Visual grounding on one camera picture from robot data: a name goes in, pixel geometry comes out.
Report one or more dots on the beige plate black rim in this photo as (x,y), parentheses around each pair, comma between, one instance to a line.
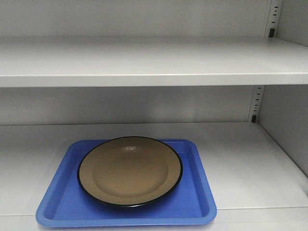
(130,171)

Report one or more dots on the blue plastic tray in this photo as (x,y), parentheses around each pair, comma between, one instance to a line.
(66,205)

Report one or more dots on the white glass door cabinet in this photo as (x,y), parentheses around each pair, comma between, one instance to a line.
(281,110)

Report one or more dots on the white upper cabinet shelf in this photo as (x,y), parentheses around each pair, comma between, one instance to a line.
(139,62)

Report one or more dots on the white cabinet shelf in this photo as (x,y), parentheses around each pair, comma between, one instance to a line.
(139,62)
(256,186)

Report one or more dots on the white lower cabinet shelf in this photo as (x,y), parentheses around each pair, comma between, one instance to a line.
(256,186)

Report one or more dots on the black lower shelf clip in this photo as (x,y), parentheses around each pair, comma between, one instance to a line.
(253,119)

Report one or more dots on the black shelf clip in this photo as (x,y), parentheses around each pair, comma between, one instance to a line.
(253,119)
(271,32)

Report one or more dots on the black upper shelf clip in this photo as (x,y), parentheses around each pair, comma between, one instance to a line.
(271,32)

